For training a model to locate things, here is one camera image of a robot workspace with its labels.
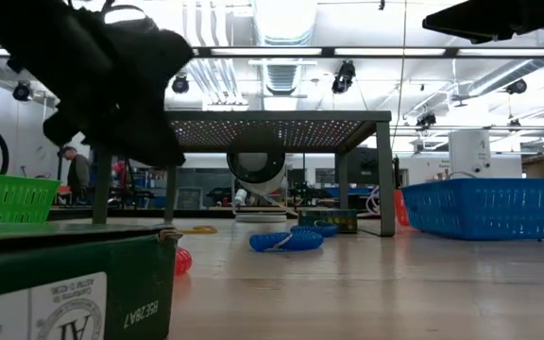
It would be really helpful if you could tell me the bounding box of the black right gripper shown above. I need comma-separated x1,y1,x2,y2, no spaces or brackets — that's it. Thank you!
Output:
421,0,544,45

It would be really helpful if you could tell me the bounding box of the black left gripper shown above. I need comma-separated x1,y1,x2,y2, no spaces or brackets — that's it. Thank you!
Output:
30,3,196,169

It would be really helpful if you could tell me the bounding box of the large green crayon box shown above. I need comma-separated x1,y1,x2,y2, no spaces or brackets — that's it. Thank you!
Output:
0,221,184,340

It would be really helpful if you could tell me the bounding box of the yellow rubber band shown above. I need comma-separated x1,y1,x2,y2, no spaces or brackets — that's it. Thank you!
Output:
178,225,219,236

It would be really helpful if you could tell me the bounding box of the red coil wristband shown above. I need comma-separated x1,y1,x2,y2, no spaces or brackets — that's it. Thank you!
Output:
175,246,194,278

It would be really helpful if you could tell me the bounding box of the grey perforated metal riser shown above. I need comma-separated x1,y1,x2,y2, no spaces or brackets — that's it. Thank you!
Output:
92,110,398,239

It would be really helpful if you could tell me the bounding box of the blue coil wristband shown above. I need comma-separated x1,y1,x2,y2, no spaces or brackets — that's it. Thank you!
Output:
290,223,341,239
248,229,325,253

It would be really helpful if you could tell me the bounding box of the person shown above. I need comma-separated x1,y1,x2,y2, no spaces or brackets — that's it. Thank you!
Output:
57,144,93,206

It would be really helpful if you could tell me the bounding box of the black ceiling spotlight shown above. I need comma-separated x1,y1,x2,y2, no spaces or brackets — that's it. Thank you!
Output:
331,59,357,94
11,80,34,103
171,73,191,94
416,111,437,131
505,78,528,95

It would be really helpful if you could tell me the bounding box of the green plastic basket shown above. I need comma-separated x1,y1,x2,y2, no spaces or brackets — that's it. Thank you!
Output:
0,172,62,225

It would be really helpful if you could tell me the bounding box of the white box unit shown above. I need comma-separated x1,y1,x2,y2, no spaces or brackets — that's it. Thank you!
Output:
448,129,492,177

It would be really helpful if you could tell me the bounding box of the blue plastic basket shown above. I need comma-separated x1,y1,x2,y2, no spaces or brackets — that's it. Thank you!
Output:
399,177,544,242

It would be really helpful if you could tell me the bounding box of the dark computer monitor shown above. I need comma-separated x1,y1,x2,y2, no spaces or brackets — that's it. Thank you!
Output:
346,146,399,186

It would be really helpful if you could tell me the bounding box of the orange plastic basket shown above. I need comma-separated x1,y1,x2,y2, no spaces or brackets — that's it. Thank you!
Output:
393,188,413,228

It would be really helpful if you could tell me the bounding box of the small green yellow crayon box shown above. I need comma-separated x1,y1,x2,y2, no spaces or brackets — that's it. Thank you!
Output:
298,209,360,235

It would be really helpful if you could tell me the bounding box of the black aluminium frame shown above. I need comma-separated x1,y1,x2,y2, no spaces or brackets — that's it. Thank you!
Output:
47,206,399,221

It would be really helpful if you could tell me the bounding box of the white cylindrical camera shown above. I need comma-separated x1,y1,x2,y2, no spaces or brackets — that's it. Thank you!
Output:
226,149,298,225

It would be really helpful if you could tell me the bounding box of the white lamp cable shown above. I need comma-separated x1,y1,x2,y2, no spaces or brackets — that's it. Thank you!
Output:
364,185,383,214

